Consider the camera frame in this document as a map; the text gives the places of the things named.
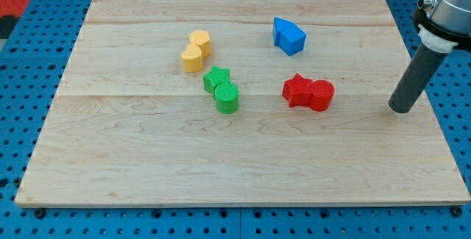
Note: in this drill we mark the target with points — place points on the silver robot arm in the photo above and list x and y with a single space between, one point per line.
443 25

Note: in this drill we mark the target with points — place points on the green star block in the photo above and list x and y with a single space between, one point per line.
215 77

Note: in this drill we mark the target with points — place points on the red star block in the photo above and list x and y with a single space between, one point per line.
297 91

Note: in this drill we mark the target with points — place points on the wooden board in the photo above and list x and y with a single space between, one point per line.
129 128

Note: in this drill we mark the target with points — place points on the green cylinder block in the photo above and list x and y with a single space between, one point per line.
226 96

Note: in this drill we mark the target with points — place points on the yellow heart block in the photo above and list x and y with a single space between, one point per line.
192 58

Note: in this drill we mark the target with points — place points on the yellow hexagon block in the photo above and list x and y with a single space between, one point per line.
202 39

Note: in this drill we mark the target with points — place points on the blue cube block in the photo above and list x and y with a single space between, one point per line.
292 40

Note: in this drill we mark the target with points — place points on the red cylinder block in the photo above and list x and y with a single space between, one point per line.
322 93

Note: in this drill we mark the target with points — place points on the blue pentagon block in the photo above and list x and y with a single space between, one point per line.
279 25

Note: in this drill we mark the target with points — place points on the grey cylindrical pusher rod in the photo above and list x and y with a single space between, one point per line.
418 74

